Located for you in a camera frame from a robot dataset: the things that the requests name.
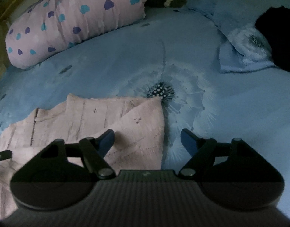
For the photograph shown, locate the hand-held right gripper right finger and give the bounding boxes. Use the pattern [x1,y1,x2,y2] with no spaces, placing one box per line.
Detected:
[179,129,271,179]

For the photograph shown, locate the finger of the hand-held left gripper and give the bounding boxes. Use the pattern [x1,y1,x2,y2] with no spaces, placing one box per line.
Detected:
[0,150,13,162]

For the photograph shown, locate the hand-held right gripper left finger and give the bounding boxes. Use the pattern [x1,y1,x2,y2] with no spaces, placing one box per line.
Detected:
[24,129,116,179]

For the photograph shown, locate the pink knitted sweater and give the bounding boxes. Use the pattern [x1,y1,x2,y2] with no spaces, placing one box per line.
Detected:
[0,93,165,220]

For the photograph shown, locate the blue dandelion print bed sheet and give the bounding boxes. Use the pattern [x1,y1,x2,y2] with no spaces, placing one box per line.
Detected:
[0,6,290,218]

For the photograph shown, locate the pink heart print bolster pillow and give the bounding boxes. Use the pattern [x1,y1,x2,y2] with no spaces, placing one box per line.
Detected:
[6,0,150,70]

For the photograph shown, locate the blue dandelion print pillow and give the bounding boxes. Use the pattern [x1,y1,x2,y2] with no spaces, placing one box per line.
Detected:
[186,0,279,74]

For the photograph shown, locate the dark cloth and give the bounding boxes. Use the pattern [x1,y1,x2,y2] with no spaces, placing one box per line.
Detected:
[254,6,290,74]

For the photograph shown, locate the wooden bed frame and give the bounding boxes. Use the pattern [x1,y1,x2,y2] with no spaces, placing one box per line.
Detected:
[0,0,27,22]

